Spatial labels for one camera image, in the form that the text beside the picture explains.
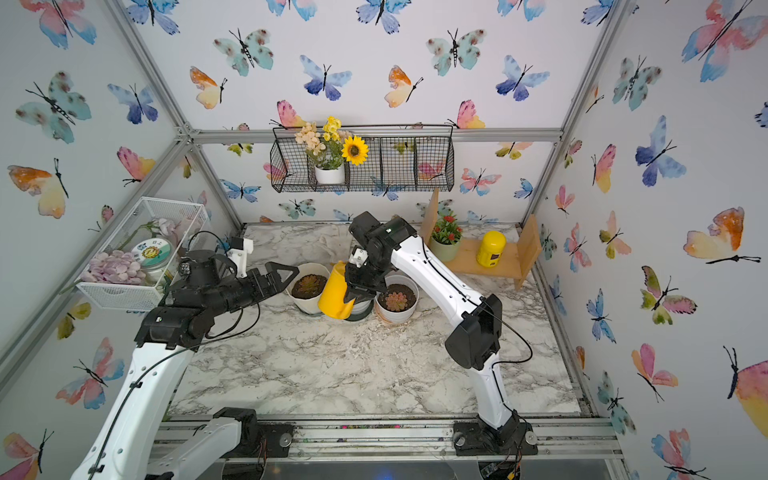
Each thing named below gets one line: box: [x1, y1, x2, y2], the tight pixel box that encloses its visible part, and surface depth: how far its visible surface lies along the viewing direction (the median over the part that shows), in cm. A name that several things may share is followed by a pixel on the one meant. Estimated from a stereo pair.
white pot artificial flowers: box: [294, 116, 369, 185], surface depth 86 cm
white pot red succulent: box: [374, 274, 420, 324], surface depth 90 cm
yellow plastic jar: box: [476, 230, 507, 268], surface depth 95 cm
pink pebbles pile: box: [82, 250, 147, 285], surface depth 61 cm
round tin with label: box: [131, 237, 173, 270], surface depth 67 cm
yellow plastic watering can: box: [317, 260, 356, 320], surface depth 77 cm
